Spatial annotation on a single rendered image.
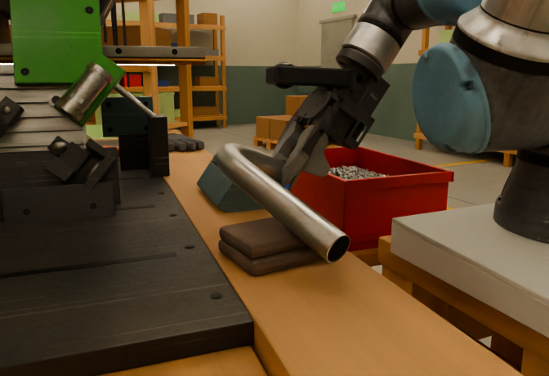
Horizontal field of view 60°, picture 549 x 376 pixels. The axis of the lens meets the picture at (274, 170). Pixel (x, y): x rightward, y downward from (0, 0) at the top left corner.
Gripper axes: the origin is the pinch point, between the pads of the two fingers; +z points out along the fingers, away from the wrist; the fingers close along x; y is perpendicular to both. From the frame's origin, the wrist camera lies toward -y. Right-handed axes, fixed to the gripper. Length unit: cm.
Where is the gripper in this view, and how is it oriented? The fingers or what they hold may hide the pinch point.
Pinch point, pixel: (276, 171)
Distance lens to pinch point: 67.8
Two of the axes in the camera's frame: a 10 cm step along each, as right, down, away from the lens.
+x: -3.4, -1.8, 9.2
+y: 7.7, 5.1, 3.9
